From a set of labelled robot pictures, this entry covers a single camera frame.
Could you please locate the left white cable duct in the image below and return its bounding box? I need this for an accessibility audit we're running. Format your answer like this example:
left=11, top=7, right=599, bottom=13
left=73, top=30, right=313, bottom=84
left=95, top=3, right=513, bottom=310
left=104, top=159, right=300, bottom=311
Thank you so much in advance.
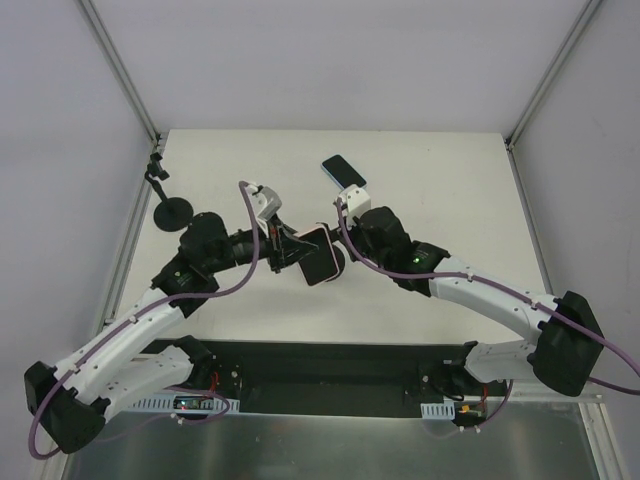
left=125, top=392, right=240, bottom=415

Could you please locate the white cable duct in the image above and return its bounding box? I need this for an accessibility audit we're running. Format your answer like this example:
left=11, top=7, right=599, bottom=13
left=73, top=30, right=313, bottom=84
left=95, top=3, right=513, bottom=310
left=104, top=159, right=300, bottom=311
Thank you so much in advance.
left=420, top=400, right=456, bottom=421
left=125, top=392, right=240, bottom=415

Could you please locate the blue case phone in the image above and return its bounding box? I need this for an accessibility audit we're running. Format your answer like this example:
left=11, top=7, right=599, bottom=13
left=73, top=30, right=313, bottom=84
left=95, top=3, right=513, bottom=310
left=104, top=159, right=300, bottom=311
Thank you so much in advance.
left=321, top=154, right=367, bottom=190

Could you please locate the right white cable duct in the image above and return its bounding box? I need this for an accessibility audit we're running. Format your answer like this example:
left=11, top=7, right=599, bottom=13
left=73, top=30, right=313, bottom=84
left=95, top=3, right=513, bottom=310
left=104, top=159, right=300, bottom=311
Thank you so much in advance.
left=420, top=400, right=456, bottom=421

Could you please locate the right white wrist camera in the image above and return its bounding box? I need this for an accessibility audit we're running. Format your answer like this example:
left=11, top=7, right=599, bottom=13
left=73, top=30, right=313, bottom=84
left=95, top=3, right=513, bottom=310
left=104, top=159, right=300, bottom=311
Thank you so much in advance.
left=337, top=184, right=371, bottom=225

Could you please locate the black phone stand two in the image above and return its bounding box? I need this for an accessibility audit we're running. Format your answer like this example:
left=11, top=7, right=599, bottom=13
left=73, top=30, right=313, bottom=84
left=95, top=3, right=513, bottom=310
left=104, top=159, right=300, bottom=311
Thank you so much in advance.
left=325, top=244, right=346, bottom=282

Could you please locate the purple cable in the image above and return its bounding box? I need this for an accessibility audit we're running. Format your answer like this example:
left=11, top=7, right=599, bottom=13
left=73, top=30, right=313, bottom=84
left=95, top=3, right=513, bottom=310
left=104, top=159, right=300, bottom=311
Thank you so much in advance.
left=335, top=197, right=640, bottom=436
left=27, top=179, right=274, bottom=460

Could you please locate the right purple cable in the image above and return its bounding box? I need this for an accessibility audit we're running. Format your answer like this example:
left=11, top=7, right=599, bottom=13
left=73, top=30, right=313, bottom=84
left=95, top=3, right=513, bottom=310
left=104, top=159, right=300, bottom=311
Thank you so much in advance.
left=335, top=197, right=640, bottom=436

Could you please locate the black phone stand one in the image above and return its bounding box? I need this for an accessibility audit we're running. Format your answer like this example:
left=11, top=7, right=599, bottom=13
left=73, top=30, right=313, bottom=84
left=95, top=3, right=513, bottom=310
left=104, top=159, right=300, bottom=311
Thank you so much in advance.
left=144, top=152, right=194, bottom=232

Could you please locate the aluminium frame post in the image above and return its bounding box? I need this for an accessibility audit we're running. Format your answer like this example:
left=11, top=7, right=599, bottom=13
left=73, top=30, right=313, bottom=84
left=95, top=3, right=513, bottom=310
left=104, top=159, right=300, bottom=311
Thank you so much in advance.
left=75, top=0, right=161, bottom=145
left=504, top=0, right=604, bottom=149

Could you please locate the pink case phone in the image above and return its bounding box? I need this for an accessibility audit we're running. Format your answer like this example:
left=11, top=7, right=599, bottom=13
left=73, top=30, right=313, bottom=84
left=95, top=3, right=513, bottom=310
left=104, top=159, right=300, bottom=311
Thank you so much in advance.
left=297, top=223, right=333, bottom=287

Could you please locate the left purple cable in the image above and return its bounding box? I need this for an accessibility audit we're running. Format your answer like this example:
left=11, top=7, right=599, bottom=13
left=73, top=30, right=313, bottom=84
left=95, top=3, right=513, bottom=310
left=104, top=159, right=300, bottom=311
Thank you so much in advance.
left=27, top=179, right=274, bottom=460

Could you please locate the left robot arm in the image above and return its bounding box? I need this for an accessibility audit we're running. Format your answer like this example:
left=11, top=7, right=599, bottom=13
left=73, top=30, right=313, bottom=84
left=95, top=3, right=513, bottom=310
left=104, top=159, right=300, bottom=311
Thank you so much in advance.
left=24, top=212, right=319, bottom=459

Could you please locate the right aluminium frame post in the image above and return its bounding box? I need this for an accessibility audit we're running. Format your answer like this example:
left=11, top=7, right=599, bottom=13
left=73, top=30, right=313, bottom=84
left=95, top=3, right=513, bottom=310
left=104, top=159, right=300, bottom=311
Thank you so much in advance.
left=504, top=0, right=604, bottom=149

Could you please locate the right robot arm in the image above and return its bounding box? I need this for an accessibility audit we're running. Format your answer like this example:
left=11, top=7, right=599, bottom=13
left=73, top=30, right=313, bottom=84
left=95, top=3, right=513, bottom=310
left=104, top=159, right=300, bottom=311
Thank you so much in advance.
left=336, top=201, right=603, bottom=397

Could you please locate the left aluminium frame post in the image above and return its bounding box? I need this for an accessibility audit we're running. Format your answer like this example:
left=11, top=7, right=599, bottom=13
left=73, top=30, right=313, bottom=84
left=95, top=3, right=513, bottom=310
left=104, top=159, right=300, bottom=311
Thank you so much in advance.
left=75, top=0, right=161, bottom=145

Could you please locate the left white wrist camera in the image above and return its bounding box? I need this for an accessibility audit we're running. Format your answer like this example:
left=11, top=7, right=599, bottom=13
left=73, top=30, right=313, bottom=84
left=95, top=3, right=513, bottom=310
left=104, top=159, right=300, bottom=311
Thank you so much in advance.
left=246, top=183, right=282, bottom=221

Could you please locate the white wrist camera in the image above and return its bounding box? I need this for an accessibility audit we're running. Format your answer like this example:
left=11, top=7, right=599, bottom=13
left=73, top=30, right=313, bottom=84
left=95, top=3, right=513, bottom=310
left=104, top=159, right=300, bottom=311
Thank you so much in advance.
left=246, top=183, right=282, bottom=221
left=337, top=184, right=371, bottom=225

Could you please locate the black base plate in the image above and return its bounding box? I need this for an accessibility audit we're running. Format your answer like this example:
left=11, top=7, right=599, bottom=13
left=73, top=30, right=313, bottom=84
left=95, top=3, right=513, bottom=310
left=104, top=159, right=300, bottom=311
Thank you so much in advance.
left=149, top=338, right=516, bottom=415

